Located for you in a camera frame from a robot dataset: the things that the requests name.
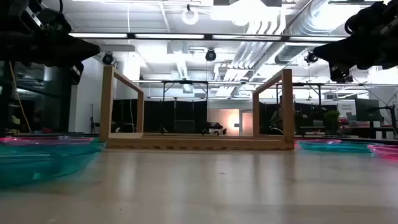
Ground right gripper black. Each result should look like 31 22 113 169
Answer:
313 21 398 83

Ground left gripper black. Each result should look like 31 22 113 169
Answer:
0 28 101 85

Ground teal translucent plastic plate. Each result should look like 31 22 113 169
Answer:
0 151 96 189
297 141 376 154
0 140 108 158

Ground wooden slatted shelf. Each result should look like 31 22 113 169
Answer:
99 65 295 151

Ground white sign board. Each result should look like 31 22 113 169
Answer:
338 100 358 119

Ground dark office monitor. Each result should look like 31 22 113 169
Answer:
355 98 385 123

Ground green potted office plant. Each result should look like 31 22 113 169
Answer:
323 109 341 135

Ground black tripod stand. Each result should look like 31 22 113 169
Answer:
368 104 398 139

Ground person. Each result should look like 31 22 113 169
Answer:
269 95 284 135

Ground black partition panel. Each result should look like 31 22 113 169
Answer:
111 98 208 134

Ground small white red robot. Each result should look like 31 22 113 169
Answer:
201 121 228 136

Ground black metal frame stand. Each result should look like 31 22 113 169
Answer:
160 80 210 135
275 82 323 106

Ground silver ventilation duct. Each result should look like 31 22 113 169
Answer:
275 0 346 65

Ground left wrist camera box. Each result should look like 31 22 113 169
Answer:
18 0 73 35

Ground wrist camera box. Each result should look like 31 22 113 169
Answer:
343 1 388 35
18 0 73 35

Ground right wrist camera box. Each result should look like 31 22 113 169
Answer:
343 1 388 35

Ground yellow hanging cord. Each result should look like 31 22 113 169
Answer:
8 60 32 134

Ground white ring light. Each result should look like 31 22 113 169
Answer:
182 4 200 26

